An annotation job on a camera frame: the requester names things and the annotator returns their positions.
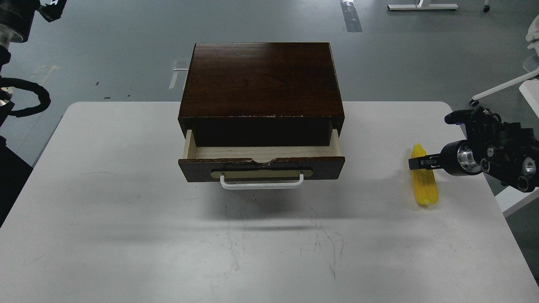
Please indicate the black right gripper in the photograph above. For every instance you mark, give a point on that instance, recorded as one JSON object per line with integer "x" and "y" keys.
{"x": 458, "y": 158}

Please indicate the yellow corn cob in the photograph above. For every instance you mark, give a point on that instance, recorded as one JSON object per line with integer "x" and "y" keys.
{"x": 425, "y": 187}

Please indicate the dark wooden drawer with handle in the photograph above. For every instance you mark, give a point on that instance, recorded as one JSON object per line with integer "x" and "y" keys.
{"x": 261, "y": 166}

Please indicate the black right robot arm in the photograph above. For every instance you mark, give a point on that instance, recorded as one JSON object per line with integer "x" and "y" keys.
{"x": 505, "y": 151}

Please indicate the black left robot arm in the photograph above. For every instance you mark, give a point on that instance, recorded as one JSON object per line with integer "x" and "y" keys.
{"x": 16, "y": 18}

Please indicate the dark wooden drawer cabinet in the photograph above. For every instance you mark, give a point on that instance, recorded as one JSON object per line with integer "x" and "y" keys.
{"x": 261, "y": 94}

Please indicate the white rolling stand base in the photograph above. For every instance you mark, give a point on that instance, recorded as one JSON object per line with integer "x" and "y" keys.
{"x": 532, "y": 37}

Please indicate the white table frame bar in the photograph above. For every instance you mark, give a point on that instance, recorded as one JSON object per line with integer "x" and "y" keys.
{"x": 511, "y": 200}

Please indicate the white desk leg frame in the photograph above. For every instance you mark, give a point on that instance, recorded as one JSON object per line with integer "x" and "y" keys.
{"x": 423, "y": 5}

